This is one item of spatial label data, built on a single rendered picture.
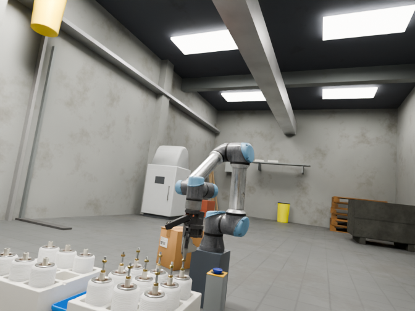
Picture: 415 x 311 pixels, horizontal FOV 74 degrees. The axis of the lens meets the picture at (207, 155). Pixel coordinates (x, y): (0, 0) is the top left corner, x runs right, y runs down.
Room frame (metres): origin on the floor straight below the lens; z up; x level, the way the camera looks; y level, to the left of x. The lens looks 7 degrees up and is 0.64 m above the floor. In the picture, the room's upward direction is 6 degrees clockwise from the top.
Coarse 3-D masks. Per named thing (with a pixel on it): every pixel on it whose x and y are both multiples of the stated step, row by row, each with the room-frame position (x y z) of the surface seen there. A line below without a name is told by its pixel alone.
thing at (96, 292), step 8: (112, 280) 1.15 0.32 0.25; (88, 288) 1.10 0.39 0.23; (96, 288) 1.09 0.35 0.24; (104, 288) 1.10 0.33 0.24; (112, 288) 1.13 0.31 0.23; (88, 296) 1.10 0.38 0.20; (96, 296) 1.09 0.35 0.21; (104, 296) 1.10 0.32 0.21; (96, 304) 1.09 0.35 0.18; (104, 304) 1.10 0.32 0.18
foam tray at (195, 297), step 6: (84, 294) 1.16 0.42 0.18; (192, 294) 1.31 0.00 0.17; (198, 294) 1.30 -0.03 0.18; (72, 300) 1.10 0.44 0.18; (78, 300) 1.11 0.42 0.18; (84, 300) 1.13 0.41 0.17; (180, 300) 1.22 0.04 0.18; (192, 300) 1.23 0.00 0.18; (198, 300) 1.29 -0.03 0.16; (72, 306) 1.08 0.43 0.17; (78, 306) 1.07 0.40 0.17; (84, 306) 1.07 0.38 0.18; (90, 306) 1.07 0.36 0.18; (96, 306) 1.07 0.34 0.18; (102, 306) 1.08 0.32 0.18; (108, 306) 1.09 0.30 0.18; (138, 306) 1.13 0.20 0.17; (180, 306) 1.16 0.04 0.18; (186, 306) 1.16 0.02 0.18; (192, 306) 1.22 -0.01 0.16; (198, 306) 1.30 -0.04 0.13
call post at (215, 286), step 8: (208, 280) 1.15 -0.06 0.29; (216, 280) 1.14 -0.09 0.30; (224, 280) 1.16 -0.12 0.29; (208, 288) 1.15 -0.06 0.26; (216, 288) 1.14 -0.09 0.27; (224, 288) 1.17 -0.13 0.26; (208, 296) 1.15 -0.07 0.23; (216, 296) 1.14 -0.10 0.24; (224, 296) 1.18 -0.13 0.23; (208, 304) 1.15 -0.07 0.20; (216, 304) 1.14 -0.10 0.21; (224, 304) 1.20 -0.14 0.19
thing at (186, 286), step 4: (176, 280) 1.24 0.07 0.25; (180, 280) 1.24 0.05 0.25; (188, 280) 1.25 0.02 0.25; (180, 284) 1.23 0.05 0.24; (184, 284) 1.23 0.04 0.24; (188, 284) 1.25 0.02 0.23; (184, 288) 1.24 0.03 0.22; (188, 288) 1.25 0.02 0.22; (180, 292) 1.23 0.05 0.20; (184, 292) 1.24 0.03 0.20; (188, 292) 1.25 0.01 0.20; (180, 296) 1.23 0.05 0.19; (184, 296) 1.24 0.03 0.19; (188, 296) 1.25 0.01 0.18; (184, 300) 1.24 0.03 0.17
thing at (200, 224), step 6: (186, 210) 1.26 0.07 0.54; (192, 210) 1.25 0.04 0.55; (192, 216) 1.27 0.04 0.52; (198, 216) 1.27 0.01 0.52; (186, 222) 1.26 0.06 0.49; (192, 222) 1.27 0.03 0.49; (198, 222) 1.27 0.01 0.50; (186, 228) 1.24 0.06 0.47; (192, 228) 1.25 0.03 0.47; (198, 228) 1.25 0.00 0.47; (192, 234) 1.26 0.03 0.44; (198, 234) 1.26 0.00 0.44
